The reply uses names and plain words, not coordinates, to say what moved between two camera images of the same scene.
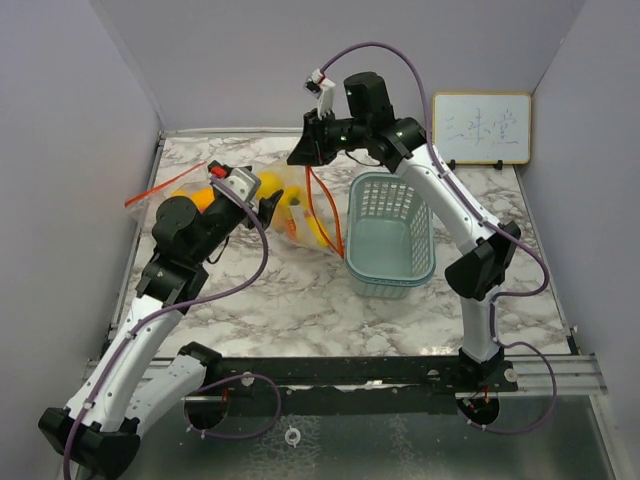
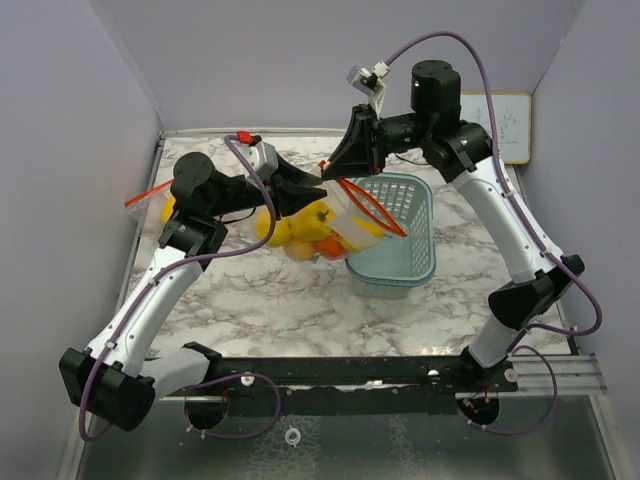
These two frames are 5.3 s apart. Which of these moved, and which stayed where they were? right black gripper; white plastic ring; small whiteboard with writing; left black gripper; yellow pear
Moved: left black gripper; yellow pear; right black gripper
Stayed: small whiteboard with writing; white plastic ring
